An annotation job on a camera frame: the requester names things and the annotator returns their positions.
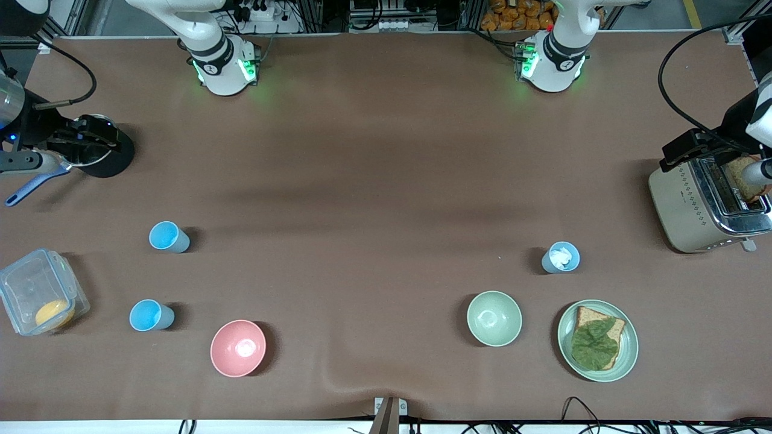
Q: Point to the orange round fruit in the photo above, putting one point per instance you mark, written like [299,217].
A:
[51,312]

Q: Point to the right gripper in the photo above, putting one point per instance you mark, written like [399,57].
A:
[41,129]

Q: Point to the pink bowl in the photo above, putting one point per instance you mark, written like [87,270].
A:
[238,348]

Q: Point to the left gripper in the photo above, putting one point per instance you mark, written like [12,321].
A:
[728,128]

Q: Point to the aluminium frame rail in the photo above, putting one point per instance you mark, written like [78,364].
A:
[739,27]
[69,15]

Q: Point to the small white power strip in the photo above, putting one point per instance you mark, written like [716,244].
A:
[393,26]

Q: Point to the white power strip with plugs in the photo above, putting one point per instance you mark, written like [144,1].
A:
[280,25]

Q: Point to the beige metal toaster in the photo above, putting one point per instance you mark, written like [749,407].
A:
[687,211]

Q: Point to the brown toast slice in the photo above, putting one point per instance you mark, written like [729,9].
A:
[739,179]

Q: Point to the blue plastic cup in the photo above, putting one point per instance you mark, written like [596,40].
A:
[148,315]
[166,236]

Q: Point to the blue cup holding paper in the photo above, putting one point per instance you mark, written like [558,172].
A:
[547,265]

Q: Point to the pale green plate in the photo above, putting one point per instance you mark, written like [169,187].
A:
[628,355]

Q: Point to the pale green bowl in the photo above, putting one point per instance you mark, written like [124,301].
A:
[494,318]

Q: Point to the white crumpled paper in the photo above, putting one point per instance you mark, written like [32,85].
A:
[561,258]

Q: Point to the green lettuce leaf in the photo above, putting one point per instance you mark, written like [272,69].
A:
[594,346]

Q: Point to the orange snack bag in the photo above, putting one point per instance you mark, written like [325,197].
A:
[512,15]

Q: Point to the clear plastic food container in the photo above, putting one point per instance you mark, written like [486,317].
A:
[27,280]

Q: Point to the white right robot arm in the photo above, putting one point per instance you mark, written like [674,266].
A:
[217,66]

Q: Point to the glass pot lid blue knob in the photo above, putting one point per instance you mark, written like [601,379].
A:
[90,157]

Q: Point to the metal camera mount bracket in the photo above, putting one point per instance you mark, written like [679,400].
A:
[391,416]

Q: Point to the brown bread slice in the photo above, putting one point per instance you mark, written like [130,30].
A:
[586,315]

